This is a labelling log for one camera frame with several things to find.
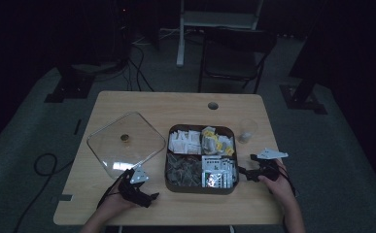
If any black folding chair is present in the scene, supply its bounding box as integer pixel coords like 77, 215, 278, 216
197, 26, 278, 95

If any small black floor strip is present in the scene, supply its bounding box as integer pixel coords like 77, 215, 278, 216
73, 118, 83, 136

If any clear glass cup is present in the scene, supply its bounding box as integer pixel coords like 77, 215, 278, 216
236, 117, 259, 146

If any clear lid with brass knob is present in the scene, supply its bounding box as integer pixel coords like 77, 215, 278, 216
85, 111, 167, 181

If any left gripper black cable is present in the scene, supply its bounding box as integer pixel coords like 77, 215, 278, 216
96, 170, 129, 210

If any dark square compartment box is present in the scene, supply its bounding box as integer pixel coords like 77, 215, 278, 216
164, 123, 240, 196

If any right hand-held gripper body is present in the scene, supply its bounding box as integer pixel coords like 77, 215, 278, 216
249, 148, 290, 183

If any black equipment tower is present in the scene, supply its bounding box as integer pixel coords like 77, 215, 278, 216
110, 0, 135, 64

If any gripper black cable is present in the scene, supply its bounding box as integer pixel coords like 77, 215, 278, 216
96, 170, 129, 210
277, 164, 300, 197

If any row of black-and-white packets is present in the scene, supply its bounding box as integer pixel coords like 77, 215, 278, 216
201, 154, 239, 189

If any pile of white sachets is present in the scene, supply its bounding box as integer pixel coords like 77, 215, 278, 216
168, 129, 203, 155

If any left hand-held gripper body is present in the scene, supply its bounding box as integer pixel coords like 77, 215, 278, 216
117, 165, 153, 209

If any person's right hand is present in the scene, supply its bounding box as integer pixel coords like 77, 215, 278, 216
256, 158, 297, 212

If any black stand base plate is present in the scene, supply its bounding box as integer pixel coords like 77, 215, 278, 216
279, 83, 328, 116
44, 64, 96, 104

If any white metal desk frame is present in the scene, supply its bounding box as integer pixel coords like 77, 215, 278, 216
176, 0, 264, 68

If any pile of dark mesh tea bags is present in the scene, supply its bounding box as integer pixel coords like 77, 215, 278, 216
166, 153, 203, 187

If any black floor cables bundle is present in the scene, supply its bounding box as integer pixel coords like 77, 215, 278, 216
122, 43, 155, 93

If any person's left hand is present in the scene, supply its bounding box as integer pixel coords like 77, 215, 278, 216
97, 181, 139, 224

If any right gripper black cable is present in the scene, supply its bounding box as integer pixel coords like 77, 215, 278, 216
277, 164, 300, 197

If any black looped floor cable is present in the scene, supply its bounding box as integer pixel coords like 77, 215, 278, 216
13, 152, 75, 233

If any pile of yellow-tagged tea bags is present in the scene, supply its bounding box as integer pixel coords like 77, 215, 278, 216
200, 126, 236, 157

